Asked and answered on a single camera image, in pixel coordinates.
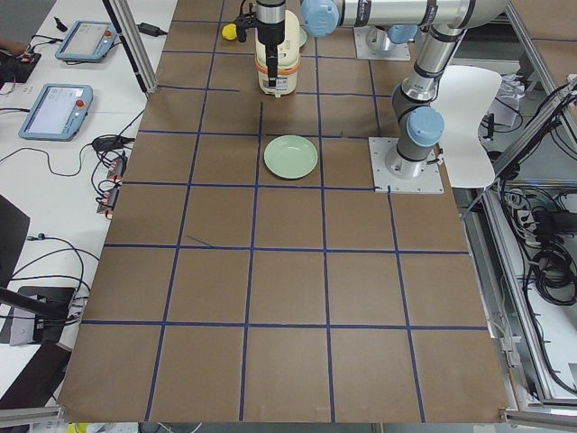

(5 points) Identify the aluminium frame post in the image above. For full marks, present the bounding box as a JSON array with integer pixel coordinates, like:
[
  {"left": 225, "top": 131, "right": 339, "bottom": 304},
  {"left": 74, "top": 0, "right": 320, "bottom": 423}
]
[{"left": 102, "top": 0, "right": 158, "bottom": 95}]

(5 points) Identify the black monitor stand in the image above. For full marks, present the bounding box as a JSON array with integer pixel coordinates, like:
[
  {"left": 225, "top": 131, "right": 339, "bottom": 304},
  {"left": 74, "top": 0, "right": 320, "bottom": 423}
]
[{"left": 1, "top": 198, "right": 75, "bottom": 346}]

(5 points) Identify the green plate far side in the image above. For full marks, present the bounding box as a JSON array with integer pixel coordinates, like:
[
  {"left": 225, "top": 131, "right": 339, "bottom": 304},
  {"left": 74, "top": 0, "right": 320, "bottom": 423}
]
[{"left": 299, "top": 27, "right": 307, "bottom": 49}]

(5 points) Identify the black cable bundle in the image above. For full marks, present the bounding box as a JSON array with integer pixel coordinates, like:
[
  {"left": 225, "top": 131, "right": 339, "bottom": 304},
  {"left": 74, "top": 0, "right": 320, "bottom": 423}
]
[{"left": 502, "top": 189, "right": 577, "bottom": 308}]

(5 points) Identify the black power adapter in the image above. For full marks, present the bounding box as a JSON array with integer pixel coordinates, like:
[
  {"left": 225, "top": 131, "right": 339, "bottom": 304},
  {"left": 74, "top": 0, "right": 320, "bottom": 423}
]
[{"left": 137, "top": 23, "right": 168, "bottom": 37}]

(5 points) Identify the green plate near cooker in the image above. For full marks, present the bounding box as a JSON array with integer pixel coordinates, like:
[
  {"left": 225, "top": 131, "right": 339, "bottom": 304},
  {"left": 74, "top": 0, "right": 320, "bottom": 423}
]
[{"left": 263, "top": 135, "right": 318, "bottom": 180}]

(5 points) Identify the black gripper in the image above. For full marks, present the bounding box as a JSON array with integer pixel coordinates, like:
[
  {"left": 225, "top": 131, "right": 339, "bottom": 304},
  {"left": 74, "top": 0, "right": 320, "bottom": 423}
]
[{"left": 234, "top": 0, "right": 286, "bottom": 88}]

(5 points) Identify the cream white rice cooker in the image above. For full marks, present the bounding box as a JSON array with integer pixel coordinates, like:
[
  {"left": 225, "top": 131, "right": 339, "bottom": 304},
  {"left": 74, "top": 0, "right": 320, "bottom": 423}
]
[{"left": 255, "top": 9, "right": 300, "bottom": 97}]

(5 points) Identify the yellow lemon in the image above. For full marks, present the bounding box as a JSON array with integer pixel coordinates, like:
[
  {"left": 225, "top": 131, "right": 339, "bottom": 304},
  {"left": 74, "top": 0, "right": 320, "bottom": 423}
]
[{"left": 221, "top": 23, "right": 237, "bottom": 41}]

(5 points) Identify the white plastic chair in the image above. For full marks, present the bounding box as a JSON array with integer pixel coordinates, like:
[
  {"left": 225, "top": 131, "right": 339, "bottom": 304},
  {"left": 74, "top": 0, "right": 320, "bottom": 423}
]
[{"left": 431, "top": 66, "right": 501, "bottom": 189}]

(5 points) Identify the brown paper mat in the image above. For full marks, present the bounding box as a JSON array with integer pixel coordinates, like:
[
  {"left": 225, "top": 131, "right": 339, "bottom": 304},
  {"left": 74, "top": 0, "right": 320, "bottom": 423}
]
[{"left": 59, "top": 1, "right": 508, "bottom": 423}]

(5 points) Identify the blue teach pendant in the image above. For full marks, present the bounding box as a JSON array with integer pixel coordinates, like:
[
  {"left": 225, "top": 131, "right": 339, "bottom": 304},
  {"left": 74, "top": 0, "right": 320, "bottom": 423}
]
[
  {"left": 55, "top": 21, "right": 117, "bottom": 63},
  {"left": 18, "top": 83, "right": 94, "bottom": 142}
]

